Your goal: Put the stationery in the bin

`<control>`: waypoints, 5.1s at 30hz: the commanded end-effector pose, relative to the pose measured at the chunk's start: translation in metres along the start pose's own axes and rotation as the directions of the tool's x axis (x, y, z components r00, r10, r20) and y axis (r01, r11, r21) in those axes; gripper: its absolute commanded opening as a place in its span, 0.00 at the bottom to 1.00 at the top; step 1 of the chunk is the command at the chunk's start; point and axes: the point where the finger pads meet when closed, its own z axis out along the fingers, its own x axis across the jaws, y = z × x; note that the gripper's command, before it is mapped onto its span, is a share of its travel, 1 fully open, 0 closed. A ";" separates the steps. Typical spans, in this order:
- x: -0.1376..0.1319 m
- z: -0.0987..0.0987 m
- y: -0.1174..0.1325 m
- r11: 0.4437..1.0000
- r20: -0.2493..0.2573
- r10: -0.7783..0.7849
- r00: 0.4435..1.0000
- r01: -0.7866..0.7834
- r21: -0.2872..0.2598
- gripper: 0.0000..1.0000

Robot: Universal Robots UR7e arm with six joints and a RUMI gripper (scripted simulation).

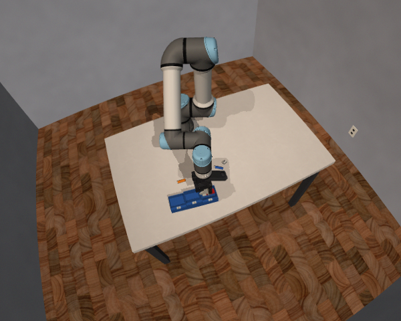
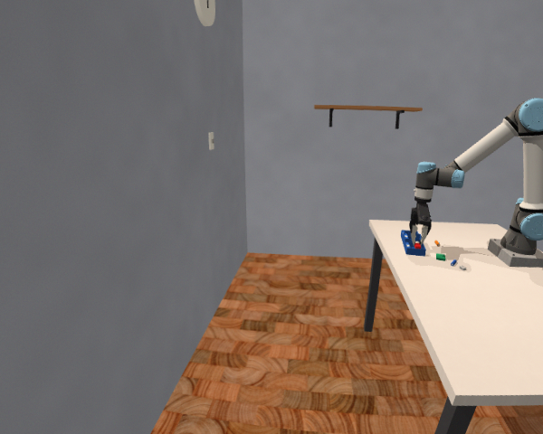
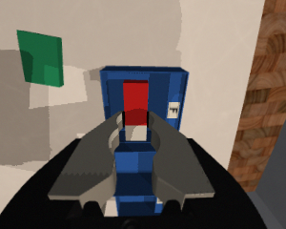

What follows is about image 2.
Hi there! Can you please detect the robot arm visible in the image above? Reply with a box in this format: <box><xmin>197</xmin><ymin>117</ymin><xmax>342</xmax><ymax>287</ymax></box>
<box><xmin>414</xmin><ymin>98</ymin><xmax>543</xmax><ymax>255</ymax></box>

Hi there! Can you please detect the blue rack of bins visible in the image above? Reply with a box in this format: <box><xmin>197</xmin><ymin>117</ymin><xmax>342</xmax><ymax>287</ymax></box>
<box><xmin>401</xmin><ymin>230</ymin><xmax>426</xmax><ymax>256</ymax></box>

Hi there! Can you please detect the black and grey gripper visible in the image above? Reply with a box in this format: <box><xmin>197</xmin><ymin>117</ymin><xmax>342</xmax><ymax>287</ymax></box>
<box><xmin>409</xmin><ymin>197</ymin><xmax>432</xmax><ymax>245</ymax></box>

